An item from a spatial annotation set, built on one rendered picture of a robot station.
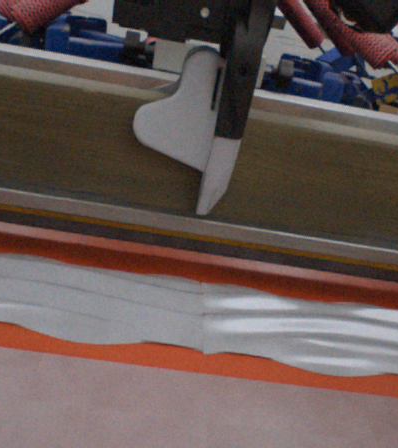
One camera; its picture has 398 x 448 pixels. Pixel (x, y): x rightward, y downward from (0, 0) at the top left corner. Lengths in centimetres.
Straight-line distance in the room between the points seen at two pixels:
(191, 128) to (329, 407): 16
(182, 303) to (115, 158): 10
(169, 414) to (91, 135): 17
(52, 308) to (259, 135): 15
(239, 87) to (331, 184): 10
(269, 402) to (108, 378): 7
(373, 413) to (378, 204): 13
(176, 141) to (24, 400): 15
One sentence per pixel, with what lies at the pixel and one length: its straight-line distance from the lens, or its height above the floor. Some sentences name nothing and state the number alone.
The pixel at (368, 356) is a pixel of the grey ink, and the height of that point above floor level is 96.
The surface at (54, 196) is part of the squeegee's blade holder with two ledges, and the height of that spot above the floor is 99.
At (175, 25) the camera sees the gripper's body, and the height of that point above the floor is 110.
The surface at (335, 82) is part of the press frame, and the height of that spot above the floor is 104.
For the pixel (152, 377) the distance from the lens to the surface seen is 24.
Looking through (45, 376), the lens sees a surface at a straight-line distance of 23.
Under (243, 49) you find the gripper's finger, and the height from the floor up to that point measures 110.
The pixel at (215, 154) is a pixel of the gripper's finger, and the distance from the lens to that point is 27.
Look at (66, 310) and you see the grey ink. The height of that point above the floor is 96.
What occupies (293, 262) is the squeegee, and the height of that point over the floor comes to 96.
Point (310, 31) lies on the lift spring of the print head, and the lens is 140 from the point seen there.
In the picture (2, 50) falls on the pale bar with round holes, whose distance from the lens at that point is 56.
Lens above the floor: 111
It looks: 23 degrees down
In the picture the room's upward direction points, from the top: 11 degrees clockwise
